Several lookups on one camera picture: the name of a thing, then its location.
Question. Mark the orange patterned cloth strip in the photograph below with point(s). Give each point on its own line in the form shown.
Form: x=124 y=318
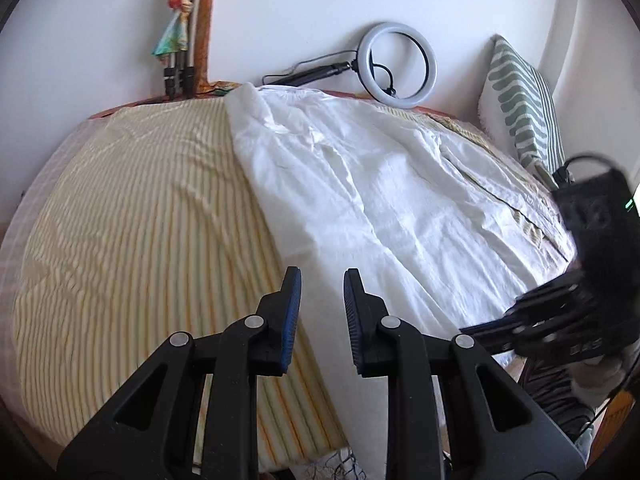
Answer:
x=206 y=20

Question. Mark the folded metal tripod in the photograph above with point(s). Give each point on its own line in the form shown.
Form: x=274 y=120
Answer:
x=189 y=77

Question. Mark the colourful hanging scarf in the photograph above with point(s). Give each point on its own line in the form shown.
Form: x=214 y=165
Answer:
x=172 y=37

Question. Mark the dark striped cloth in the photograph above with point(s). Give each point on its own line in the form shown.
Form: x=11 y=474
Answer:
x=550 y=395

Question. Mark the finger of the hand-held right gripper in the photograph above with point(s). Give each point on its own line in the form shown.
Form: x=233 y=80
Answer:
x=550 y=292
x=500 y=332

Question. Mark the person's right hand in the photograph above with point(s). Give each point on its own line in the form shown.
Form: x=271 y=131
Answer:
x=600 y=380

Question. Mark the striped yellow bed sheet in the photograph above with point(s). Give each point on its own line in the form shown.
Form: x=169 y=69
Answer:
x=125 y=260

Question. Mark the white garment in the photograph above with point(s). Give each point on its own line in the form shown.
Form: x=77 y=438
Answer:
x=375 y=195

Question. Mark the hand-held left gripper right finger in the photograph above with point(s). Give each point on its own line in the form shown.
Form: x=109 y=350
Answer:
x=351 y=310

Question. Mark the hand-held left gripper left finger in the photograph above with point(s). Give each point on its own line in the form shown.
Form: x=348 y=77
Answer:
x=291 y=310

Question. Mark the green leaf-patterned pillow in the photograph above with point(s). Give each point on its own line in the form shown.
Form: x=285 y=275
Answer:
x=520 y=100

